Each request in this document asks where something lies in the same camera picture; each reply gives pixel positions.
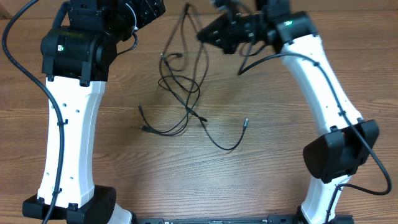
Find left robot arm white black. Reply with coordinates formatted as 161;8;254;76
22;0;165;223

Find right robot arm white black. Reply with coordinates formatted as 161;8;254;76
197;1;379;223

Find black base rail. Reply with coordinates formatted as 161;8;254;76
136;213;355;224

